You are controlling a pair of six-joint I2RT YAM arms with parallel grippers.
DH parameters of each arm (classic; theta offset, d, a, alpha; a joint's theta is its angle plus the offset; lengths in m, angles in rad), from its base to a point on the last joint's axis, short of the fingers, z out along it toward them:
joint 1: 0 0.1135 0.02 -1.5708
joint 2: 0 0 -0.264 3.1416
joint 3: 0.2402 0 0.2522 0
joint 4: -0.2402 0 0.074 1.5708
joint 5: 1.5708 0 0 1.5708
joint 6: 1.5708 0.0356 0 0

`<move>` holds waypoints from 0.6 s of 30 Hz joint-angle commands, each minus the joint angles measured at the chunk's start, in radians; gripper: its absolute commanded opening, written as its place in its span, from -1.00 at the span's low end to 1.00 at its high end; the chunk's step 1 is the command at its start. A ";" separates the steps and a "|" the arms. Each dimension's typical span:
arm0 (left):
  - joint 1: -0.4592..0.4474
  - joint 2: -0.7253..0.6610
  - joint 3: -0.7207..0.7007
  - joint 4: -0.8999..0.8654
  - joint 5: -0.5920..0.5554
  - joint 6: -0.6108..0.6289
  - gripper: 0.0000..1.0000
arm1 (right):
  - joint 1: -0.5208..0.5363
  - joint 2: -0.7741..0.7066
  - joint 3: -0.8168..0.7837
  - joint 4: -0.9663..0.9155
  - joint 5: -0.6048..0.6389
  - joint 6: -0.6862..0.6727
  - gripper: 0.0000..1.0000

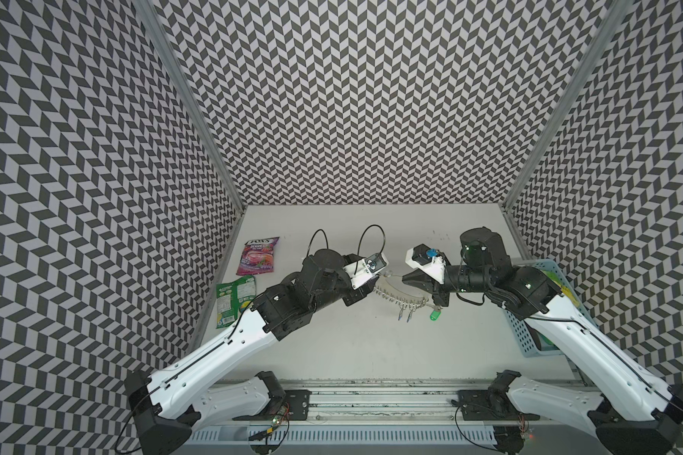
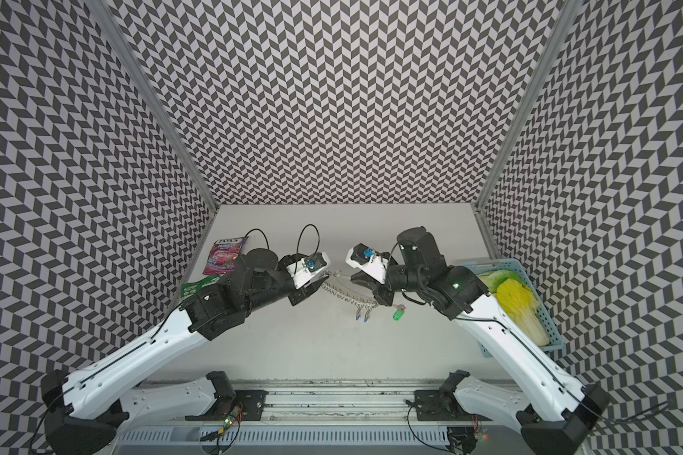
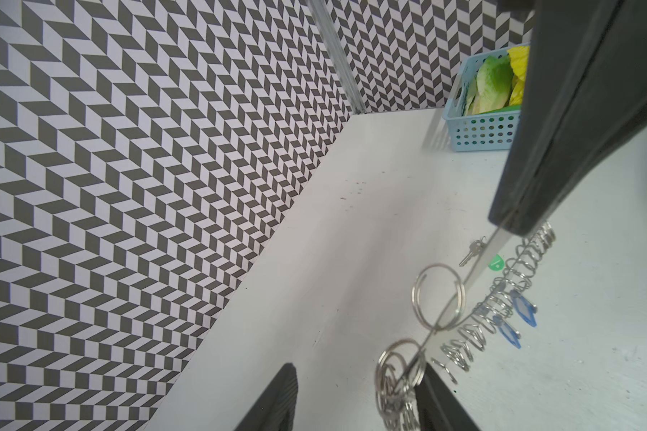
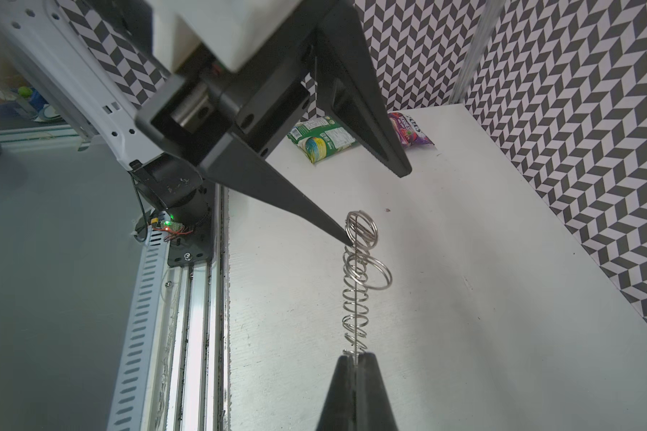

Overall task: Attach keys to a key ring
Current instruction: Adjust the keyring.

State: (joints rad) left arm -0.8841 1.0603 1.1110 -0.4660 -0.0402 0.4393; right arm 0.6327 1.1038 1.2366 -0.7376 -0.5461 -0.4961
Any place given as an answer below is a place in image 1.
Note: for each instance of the purple candy bag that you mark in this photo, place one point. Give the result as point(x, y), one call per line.
point(257, 257)

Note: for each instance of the base wiring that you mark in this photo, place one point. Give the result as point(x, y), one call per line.
point(270, 429)
point(506, 437)

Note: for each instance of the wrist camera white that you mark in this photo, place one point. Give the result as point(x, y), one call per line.
point(430, 261)
point(366, 269)

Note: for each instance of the aluminium frame rail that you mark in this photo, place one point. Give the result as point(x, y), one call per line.
point(413, 417)

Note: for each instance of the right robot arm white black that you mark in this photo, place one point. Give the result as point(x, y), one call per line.
point(632, 412)

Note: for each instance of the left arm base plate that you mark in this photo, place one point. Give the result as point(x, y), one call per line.
point(294, 403)

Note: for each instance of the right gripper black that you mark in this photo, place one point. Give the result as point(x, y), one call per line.
point(440, 297)

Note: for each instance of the key with green tag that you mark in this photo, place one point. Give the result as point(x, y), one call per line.
point(435, 314)

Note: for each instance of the right base wiring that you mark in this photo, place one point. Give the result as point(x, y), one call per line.
point(506, 437)

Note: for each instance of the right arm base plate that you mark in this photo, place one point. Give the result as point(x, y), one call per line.
point(472, 405)

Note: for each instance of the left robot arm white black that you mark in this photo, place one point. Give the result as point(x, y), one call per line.
point(169, 405)

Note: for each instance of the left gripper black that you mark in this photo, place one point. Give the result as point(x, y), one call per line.
point(359, 293)

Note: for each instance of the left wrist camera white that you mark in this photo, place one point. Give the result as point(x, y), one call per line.
point(366, 269)

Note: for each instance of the light blue plastic basket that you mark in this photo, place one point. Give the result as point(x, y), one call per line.
point(531, 343)

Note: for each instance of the left base wiring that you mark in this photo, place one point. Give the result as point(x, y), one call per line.
point(270, 429)

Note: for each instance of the green candy bag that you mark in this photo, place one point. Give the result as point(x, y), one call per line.
point(232, 298)

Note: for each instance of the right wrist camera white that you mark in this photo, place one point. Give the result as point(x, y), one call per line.
point(430, 261)

